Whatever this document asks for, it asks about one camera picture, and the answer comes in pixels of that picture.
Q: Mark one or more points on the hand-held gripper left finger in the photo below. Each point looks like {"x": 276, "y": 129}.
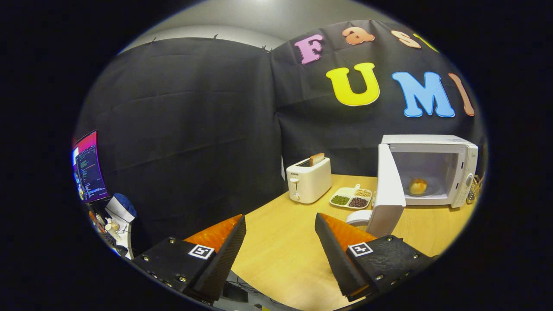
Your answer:
{"x": 224, "y": 263}

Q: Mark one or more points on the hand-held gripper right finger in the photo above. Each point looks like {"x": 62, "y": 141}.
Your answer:
{"x": 339, "y": 259}

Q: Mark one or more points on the golden bread roll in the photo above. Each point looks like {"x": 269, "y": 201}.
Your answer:
{"x": 418, "y": 186}

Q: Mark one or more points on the white microwave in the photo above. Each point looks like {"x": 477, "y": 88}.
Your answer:
{"x": 432, "y": 140}

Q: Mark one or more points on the glass microwave turntable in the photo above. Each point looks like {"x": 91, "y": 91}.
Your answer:
{"x": 436, "y": 190}

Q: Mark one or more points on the white divided bean dish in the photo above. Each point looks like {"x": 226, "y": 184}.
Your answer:
{"x": 345, "y": 201}

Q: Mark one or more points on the white toaster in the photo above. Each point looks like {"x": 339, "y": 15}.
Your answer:
{"x": 309, "y": 181}

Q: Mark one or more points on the toast bread slice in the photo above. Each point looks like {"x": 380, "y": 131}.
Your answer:
{"x": 317, "y": 159}

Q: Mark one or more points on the white cylinder with blue top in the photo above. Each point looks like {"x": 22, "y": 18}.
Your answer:
{"x": 119, "y": 209}

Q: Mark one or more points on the computer monitor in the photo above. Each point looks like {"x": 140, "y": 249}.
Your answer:
{"x": 90, "y": 168}

